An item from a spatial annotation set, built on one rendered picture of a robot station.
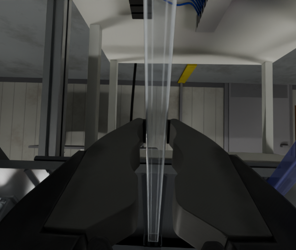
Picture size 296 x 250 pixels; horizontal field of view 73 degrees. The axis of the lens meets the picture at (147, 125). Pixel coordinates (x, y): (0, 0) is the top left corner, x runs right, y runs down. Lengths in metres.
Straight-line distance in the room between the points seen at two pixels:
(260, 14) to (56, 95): 0.55
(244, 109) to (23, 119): 3.69
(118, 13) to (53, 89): 0.27
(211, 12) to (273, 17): 0.21
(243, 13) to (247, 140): 3.15
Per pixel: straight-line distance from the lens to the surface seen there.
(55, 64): 0.50
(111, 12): 0.62
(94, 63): 0.63
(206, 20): 0.55
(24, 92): 4.01
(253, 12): 0.65
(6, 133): 4.08
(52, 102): 0.48
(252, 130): 3.72
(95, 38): 0.66
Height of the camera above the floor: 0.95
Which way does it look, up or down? 3 degrees down
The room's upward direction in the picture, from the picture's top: 178 degrees counter-clockwise
